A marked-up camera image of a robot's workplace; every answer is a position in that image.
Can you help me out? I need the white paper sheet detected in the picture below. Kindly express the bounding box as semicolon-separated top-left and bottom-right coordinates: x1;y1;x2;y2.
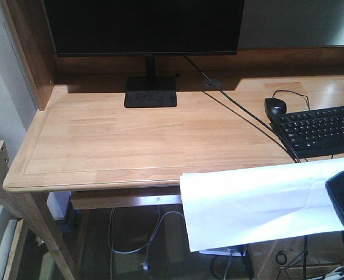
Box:
180;158;344;251

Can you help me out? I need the wooden desk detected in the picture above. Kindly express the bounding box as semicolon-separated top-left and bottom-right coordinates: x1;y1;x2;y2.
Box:
1;1;344;279

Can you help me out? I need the black computer mouse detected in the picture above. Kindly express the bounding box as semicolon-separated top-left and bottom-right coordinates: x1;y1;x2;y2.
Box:
264;97;287;117

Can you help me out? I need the white power strip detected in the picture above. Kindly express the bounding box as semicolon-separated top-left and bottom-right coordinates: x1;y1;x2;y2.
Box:
199;245;246;257

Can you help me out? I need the black keyboard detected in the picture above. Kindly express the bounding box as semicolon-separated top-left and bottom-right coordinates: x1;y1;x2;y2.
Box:
270;106;344;158

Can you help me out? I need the black monitor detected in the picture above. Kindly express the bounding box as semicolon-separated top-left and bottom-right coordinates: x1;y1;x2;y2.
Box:
44;1;245;108

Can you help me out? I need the black monitor cable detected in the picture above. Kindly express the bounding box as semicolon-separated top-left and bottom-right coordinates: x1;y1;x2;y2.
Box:
184;55;301;163

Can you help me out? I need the grey floor cable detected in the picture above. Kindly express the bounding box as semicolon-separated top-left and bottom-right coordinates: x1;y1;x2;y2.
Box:
107;205;187;269

